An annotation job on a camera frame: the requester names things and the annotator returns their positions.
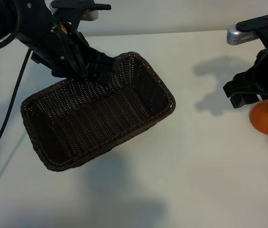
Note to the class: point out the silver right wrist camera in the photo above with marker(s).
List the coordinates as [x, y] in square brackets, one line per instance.
[237, 35]

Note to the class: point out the dark brown woven basket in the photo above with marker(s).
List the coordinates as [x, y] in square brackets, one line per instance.
[95, 123]

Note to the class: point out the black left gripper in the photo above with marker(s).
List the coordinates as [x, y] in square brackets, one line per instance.
[43, 47]

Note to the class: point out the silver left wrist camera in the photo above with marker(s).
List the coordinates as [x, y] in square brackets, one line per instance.
[88, 12]

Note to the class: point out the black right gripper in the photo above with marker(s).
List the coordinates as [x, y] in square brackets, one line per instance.
[266, 76]

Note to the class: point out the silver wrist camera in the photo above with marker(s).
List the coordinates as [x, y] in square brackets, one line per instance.
[88, 12]
[237, 35]

